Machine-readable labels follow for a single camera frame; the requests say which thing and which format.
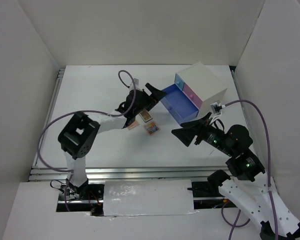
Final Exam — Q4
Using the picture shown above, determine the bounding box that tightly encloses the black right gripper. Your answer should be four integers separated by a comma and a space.
170, 110, 234, 155

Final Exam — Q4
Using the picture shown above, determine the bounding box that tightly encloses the white drawer cabinet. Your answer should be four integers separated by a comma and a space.
177, 62, 227, 118

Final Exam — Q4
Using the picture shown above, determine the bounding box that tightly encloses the pink four-pan eyeshadow palette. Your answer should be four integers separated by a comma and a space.
127, 120, 140, 131

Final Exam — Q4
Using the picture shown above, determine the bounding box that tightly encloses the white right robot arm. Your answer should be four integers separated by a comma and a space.
171, 113, 300, 240

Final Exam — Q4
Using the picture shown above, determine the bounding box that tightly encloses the aluminium frame rail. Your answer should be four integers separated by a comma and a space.
28, 65, 228, 182

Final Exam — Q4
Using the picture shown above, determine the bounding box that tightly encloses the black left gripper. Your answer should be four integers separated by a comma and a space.
133, 82, 166, 115

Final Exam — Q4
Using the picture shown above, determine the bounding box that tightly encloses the purple-blue drawer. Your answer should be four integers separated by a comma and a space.
161, 84, 199, 125

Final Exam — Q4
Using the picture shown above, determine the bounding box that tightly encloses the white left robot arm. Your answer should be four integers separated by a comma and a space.
58, 83, 167, 200

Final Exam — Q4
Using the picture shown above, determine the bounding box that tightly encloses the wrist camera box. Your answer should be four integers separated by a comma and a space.
129, 78, 140, 91
210, 101, 225, 117

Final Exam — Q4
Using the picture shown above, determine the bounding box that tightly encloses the pink drawer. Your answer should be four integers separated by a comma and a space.
182, 83, 203, 110

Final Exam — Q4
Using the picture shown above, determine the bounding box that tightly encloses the colourful glitter eyeshadow palette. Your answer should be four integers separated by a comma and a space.
143, 121, 160, 136

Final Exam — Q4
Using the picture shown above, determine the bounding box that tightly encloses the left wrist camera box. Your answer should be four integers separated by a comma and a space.
129, 78, 140, 91

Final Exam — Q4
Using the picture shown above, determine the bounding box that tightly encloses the long brown eyeshadow palette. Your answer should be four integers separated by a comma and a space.
139, 109, 153, 123

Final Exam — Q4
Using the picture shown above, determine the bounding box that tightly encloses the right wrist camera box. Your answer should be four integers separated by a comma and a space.
210, 101, 225, 117

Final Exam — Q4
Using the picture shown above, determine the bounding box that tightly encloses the light blue drawer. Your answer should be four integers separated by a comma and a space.
174, 73, 184, 91

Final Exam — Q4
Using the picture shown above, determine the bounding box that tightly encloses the white front cover board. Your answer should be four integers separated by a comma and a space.
103, 180, 195, 217

